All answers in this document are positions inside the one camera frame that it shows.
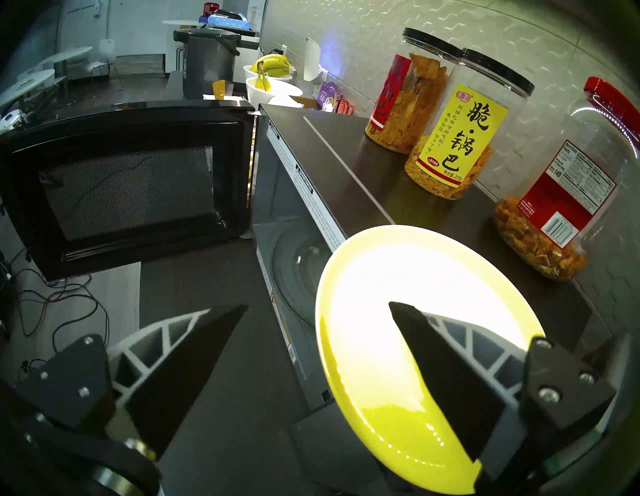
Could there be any yellow banana bunch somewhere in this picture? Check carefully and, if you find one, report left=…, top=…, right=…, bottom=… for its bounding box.
left=250, top=54, right=296, bottom=92

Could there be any white chair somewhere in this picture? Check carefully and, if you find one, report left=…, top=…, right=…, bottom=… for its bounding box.
left=82, top=39, right=123, bottom=91

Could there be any black silver microwave oven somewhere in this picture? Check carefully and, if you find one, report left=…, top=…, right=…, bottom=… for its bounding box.
left=250, top=104, right=616, bottom=496

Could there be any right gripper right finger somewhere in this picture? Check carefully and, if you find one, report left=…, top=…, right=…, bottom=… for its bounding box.
left=389, top=301, right=617, bottom=482

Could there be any small white bowl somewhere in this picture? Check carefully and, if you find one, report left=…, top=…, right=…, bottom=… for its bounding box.
left=243, top=65, right=294, bottom=83

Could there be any large clear jar red lid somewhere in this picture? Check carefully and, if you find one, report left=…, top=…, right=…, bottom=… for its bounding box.
left=494, top=76, right=640, bottom=281

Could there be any purple snack packet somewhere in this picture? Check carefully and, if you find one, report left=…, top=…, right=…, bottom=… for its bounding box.
left=316, top=81, right=343, bottom=108

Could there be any snack jar red label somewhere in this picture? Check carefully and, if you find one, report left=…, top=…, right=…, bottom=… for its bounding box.
left=365, top=27, right=462, bottom=155

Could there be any snack jar yellow label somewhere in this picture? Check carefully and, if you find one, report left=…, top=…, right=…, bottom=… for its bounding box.
left=405, top=48, right=536, bottom=201

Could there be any large white bowl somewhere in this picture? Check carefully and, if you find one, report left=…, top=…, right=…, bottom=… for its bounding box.
left=246, top=77, right=304, bottom=111

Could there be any blue tissue box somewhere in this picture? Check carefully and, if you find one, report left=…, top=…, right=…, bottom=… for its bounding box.
left=207, top=14, right=251, bottom=30

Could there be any black floor cable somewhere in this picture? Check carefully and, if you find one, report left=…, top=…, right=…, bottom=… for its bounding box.
left=12, top=250, right=111, bottom=373

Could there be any white round table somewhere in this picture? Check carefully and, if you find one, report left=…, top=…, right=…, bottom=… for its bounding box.
left=42, top=46, right=94, bottom=65
left=0, top=69, right=56, bottom=108

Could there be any glass microwave turntable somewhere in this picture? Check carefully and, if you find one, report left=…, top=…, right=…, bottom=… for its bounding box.
left=270, top=220, right=333, bottom=328

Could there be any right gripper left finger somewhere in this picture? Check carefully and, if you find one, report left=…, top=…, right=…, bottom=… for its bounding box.
left=15, top=304, right=248, bottom=460

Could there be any yellow plate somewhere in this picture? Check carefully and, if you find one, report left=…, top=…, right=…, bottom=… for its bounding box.
left=315, top=225, right=546, bottom=496

